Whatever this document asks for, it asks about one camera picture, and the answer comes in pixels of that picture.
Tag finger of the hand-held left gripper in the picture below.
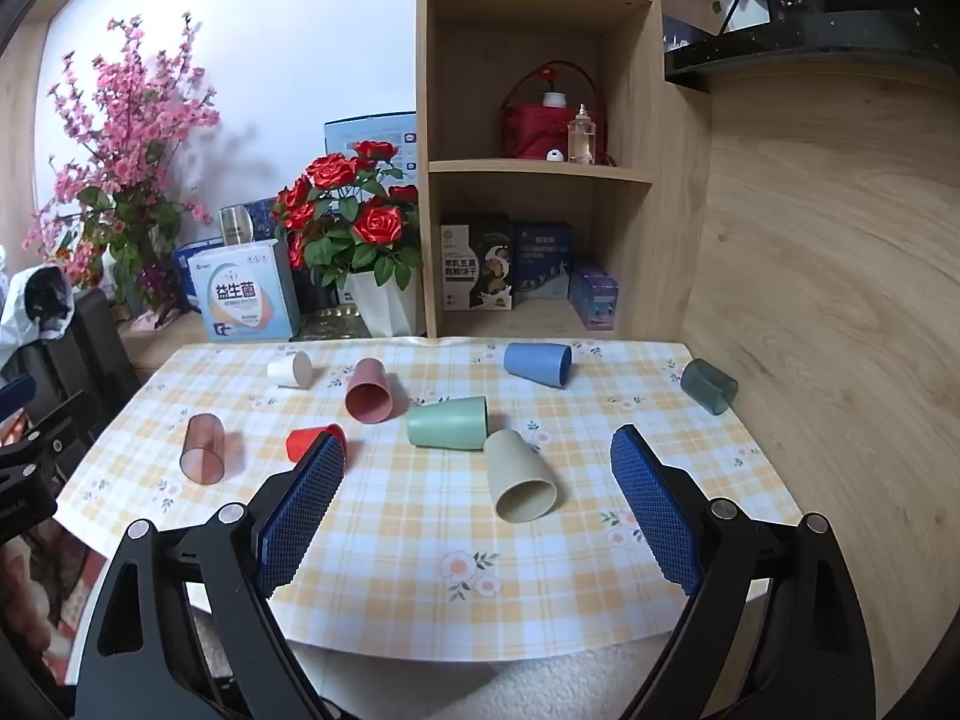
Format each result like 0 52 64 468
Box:
21 390 97 467
0 373 38 422

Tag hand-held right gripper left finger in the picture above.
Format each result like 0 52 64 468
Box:
75 427 350 720

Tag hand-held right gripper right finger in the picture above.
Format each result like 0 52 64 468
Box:
609 424 878 720

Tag beige cup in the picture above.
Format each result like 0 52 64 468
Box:
483 428 558 524

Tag red cup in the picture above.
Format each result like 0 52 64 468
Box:
286 424 348 466

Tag brown translucent cup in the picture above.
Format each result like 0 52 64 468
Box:
180 413 227 484

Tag dark teal translucent cup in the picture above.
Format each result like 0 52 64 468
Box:
680 358 740 416

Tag pink cup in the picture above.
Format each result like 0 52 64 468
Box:
345 358 396 422

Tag small white cup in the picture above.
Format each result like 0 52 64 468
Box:
267 350 314 389

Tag green cup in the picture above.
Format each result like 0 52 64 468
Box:
407 395 490 452

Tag blue cup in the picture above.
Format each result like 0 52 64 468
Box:
503 342 573 389

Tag red patterned rug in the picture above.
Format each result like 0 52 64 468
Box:
0 525 106 661

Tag white and black cloth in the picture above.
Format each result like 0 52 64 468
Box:
0 264 77 362

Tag black chair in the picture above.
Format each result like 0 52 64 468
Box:
0 289 141 466

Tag yellow checked tablecloth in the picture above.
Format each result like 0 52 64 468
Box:
56 337 807 650

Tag silver blister packs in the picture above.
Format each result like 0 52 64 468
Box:
296 306 373 340

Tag white and blue carton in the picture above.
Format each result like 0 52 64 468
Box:
187 240 301 343

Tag white faceted vase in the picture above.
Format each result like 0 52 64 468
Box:
341 266 419 339

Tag purple box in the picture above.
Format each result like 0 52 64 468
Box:
568 255 622 332

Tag metal tumbler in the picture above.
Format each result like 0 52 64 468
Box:
219 204 254 248

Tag wooden shelf unit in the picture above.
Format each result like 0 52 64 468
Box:
415 0 713 340

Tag dark blue patterned box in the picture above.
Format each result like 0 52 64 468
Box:
244 197 281 245

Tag pink blossom branches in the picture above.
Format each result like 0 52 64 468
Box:
22 11 223 316

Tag red rose bouquet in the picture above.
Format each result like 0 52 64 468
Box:
271 139 425 293

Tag black snack box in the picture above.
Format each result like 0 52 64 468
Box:
440 214 517 312

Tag clear glass bottle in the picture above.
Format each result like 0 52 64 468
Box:
568 103 598 165

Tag blue and white flat box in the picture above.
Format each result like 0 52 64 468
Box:
324 111 418 182

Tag red basket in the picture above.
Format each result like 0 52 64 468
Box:
500 60 605 161

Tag white plant pot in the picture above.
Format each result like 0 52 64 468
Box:
721 0 773 33

